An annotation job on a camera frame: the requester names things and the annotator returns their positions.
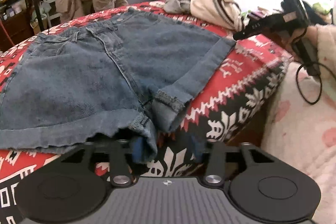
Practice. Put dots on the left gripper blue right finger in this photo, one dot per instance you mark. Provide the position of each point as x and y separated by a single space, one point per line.
198 146

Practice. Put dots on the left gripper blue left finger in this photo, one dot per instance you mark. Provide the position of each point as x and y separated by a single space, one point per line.
137 149

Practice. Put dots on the blue denim shorts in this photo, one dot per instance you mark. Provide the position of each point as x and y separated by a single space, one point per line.
132 75

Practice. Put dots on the red snowman patterned tablecloth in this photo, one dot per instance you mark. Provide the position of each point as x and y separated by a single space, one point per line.
231 108

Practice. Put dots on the cream knit sweater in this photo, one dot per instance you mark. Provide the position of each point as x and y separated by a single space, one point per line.
224 13

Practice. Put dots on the grey crumpled garment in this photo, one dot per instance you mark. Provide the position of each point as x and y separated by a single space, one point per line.
177 6

